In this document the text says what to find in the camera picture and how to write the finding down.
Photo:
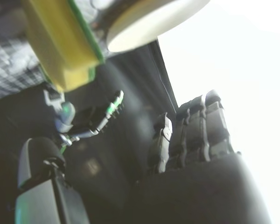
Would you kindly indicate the yellow green sponge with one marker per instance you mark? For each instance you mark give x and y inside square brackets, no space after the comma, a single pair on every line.
[56,42]

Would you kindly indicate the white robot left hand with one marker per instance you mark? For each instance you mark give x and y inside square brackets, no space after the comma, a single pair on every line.
[200,191]

